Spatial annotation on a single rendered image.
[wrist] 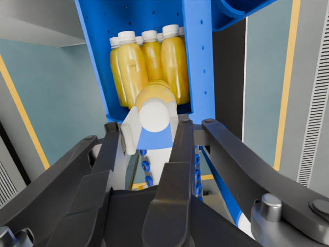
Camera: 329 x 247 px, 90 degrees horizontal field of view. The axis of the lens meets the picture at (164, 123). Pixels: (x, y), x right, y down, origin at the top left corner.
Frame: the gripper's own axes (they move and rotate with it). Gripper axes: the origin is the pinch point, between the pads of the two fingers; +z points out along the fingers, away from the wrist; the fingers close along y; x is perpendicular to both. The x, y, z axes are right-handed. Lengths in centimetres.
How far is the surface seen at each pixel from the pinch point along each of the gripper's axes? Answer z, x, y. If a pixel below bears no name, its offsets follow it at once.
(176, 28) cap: 25.2, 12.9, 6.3
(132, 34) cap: 25.1, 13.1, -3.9
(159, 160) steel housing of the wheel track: 44, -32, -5
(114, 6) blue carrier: 37.1, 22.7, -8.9
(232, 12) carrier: 74, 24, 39
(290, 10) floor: 136, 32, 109
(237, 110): 122, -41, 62
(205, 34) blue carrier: 17.9, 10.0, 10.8
